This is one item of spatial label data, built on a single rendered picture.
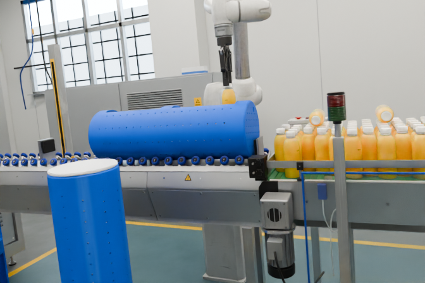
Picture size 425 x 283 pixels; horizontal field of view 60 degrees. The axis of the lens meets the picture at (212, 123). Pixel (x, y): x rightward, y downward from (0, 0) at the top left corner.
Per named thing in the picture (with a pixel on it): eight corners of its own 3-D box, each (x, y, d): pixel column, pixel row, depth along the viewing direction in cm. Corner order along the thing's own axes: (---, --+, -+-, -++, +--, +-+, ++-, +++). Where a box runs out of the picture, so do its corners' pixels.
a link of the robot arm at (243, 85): (229, 107, 262) (260, 103, 263) (233, 113, 246) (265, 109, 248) (220, -8, 237) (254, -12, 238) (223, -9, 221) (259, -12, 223)
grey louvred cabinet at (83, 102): (89, 196, 493) (76, 87, 479) (241, 204, 406) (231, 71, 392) (57, 210, 444) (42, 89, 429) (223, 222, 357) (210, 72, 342)
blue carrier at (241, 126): (119, 158, 225) (117, 110, 225) (260, 156, 193) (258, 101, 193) (88, 162, 198) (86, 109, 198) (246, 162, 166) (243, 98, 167)
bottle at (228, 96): (226, 122, 189) (224, 86, 187) (239, 122, 186) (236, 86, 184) (221, 124, 183) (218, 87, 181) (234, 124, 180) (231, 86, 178)
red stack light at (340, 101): (327, 105, 135) (327, 95, 134) (346, 105, 132) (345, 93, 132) (326, 107, 129) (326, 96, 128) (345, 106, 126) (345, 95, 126)
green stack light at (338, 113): (328, 119, 135) (327, 106, 135) (346, 118, 133) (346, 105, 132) (327, 121, 129) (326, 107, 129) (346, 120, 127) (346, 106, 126)
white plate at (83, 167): (131, 160, 157) (131, 162, 157) (91, 157, 173) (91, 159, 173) (73, 176, 135) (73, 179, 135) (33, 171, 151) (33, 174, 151)
